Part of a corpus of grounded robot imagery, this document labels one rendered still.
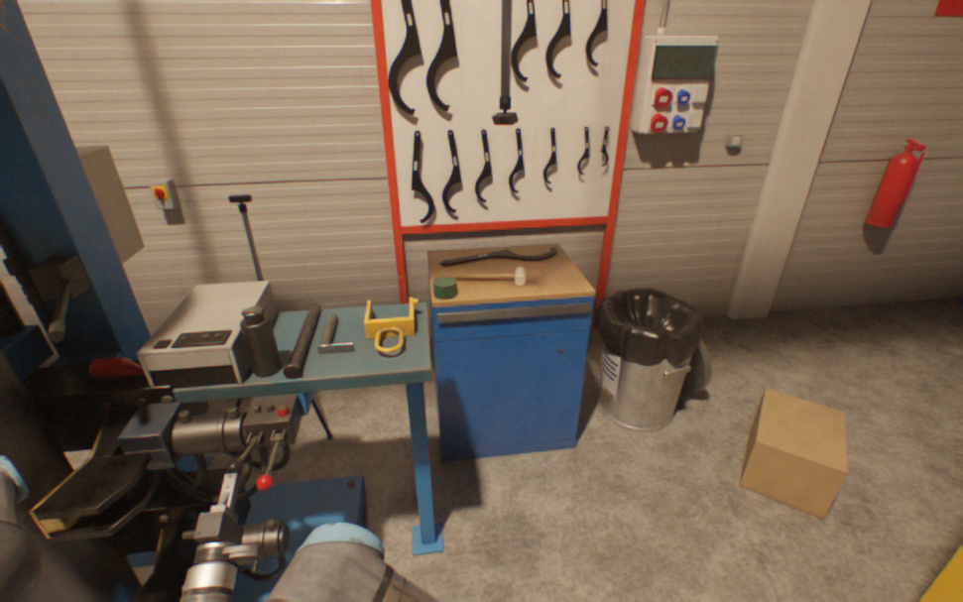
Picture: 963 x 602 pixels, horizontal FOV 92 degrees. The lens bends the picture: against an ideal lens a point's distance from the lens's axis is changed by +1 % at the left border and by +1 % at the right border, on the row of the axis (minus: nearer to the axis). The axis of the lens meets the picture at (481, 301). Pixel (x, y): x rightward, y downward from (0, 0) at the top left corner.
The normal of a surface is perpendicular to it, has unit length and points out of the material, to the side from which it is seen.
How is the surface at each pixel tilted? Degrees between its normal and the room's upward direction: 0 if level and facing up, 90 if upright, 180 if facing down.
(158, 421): 0
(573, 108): 90
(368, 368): 0
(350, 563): 34
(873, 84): 90
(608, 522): 0
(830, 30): 90
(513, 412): 90
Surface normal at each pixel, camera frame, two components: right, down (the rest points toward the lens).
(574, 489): 0.00, -0.88
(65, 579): 0.69, 0.34
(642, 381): -0.30, 0.50
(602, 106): 0.14, 0.47
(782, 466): -0.54, 0.40
